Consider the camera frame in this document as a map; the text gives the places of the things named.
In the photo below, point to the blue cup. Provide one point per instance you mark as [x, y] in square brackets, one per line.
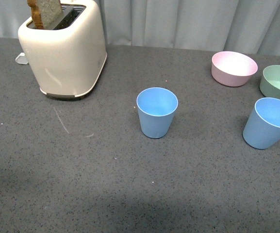
[156, 109]
[262, 129]

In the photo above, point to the cream white toaster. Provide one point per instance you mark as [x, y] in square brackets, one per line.
[67, 59]

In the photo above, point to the pink bowl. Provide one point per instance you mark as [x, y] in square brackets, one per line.
[232, 69]

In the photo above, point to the white power plug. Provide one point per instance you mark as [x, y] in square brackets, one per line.
[22, 59]

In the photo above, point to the toast bread slice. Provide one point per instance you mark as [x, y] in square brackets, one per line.
[44, 12]

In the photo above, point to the green bowl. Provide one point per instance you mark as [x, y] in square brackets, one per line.
[270, 81]

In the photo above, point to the grey curtain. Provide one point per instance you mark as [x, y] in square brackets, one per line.
[246, 26]

